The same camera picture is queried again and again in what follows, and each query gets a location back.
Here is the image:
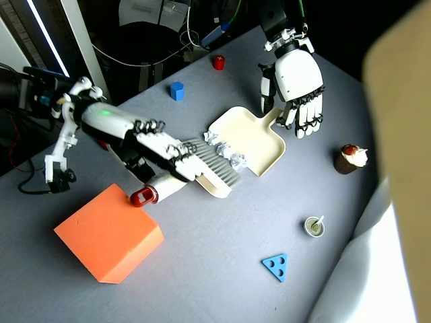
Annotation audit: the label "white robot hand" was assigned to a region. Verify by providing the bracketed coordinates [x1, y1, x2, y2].
[258, 49, 327, 140]
[79, 102, 205, 185]

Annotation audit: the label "cream plastic dustpan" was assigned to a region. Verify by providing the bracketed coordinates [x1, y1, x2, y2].
[205, 106, 287, 178]

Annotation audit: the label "cream hand broom grey bristles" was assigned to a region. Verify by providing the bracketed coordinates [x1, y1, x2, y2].
[129, 137, 243, 209]

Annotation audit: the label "blue hexagon block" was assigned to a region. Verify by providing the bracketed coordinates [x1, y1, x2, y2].
[170, 81, 185, 102]

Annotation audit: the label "blue usb adapter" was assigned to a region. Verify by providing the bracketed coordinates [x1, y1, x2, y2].
[201, 22, 232, 48]

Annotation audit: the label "toy cupcake with strawberry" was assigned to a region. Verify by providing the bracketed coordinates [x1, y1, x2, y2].
[333, 143, 370, 175]

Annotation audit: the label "tan cardboard panel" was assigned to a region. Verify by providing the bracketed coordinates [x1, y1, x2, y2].
[362, 0, 431, 323]

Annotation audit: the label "orange foam block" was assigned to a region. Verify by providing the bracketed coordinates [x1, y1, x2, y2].
[53, 183, 165, 285]

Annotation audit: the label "small toy bowl with spoon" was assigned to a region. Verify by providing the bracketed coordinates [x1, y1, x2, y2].
[304, 215, 326, 238]

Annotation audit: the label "grey table cloth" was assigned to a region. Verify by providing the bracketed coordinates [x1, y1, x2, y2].
[0, 25, 393, 323]

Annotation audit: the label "blue triangle block with holes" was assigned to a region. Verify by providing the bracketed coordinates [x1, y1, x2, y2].
[261, 253, 289, 283]

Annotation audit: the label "white backdrop sheet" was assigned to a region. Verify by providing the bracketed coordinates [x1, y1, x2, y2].
[308, 178, 420, 323]

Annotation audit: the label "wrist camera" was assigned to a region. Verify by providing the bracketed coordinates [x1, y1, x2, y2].
[50, 166, 77, 194]

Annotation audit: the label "white post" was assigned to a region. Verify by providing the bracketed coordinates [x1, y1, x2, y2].
[60, 0, 112, 100]

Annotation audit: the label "green cable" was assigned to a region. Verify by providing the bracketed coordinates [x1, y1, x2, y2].
[228, 0, 243, 28]

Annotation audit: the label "red twisted cable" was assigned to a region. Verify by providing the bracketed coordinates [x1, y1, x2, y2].
[8, 110, 34, 174]

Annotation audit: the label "black cable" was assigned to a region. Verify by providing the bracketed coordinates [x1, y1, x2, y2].
[17, 157, 55, 196]

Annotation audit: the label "white cable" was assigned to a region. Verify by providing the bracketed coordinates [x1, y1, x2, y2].
[180, 0, 205, 50]

